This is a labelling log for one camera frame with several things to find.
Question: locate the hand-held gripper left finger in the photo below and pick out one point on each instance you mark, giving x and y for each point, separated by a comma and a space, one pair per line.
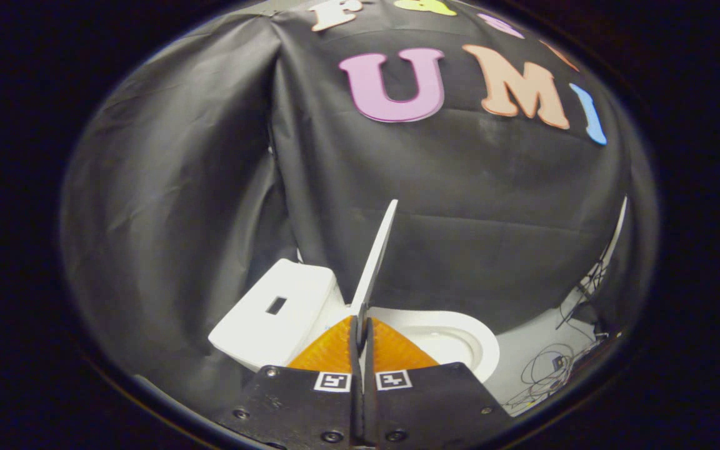
310, 406

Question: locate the black backdrop cloth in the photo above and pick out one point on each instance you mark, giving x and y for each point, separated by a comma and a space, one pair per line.
460, 206

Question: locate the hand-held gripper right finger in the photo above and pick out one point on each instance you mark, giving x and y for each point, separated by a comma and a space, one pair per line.
422, 406

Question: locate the white toilet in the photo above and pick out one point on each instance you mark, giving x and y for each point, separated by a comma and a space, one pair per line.
266, 325

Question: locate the white panel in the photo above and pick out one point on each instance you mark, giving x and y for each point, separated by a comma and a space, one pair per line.
615, 234

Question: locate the white toilet lid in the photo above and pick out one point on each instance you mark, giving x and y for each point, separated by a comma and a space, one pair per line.
375, 262

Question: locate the white toilet seat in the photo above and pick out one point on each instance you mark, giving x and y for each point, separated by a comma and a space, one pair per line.
482, 350

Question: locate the black tripod stand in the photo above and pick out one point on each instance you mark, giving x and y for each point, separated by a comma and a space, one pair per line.
585, 300

